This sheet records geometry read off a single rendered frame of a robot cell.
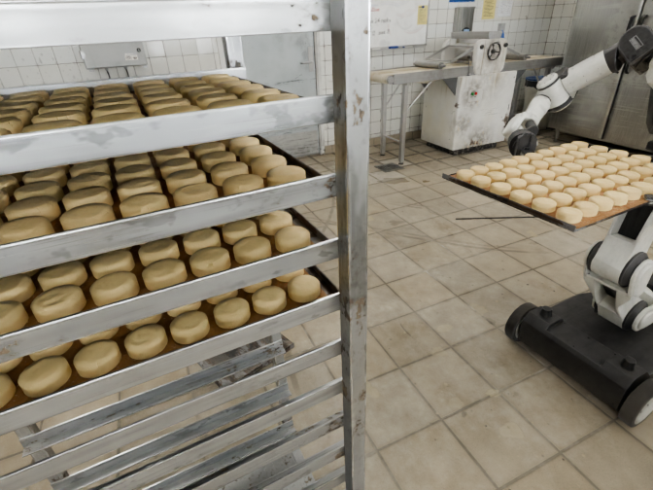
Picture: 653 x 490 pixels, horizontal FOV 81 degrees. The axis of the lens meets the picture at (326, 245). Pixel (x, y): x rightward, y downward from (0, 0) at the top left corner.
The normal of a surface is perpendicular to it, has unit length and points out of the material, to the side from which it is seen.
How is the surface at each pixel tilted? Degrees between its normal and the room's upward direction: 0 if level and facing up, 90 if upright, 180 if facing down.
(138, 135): 90
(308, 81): 90
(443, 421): 0
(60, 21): 90
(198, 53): 90
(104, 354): 0
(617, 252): 66
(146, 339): 0
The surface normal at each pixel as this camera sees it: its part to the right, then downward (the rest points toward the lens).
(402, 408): -0.04, -0.87
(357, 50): 0.46, 0.43
